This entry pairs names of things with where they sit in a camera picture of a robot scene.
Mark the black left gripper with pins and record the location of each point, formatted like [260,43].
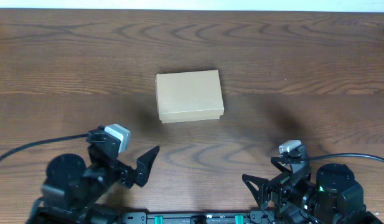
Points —
[124,178]

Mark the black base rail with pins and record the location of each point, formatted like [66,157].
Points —
[251,217]

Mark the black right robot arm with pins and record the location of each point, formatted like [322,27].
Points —
[334,198]

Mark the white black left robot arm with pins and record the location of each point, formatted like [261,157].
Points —
[71,189]

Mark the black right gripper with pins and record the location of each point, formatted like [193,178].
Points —
[282,186]

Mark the brown cardboard box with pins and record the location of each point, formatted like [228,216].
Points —
[189,96]

